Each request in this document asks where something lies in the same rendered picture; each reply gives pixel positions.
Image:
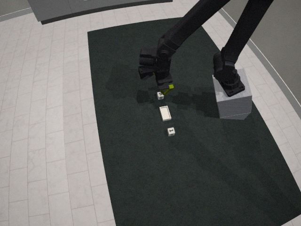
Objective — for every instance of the white number cube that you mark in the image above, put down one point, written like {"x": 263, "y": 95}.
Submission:
{"x": 160, "y": 96}
{"x": 170, "y": 131}

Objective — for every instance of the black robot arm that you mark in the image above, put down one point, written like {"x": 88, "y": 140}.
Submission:
{"x": 224, "y": 60}

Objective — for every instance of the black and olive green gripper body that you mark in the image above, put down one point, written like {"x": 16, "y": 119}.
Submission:
{"x": 168, "y": 78}

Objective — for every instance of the beige open-top tray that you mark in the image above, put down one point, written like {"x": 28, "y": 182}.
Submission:
{"x": 165, "y": 114}

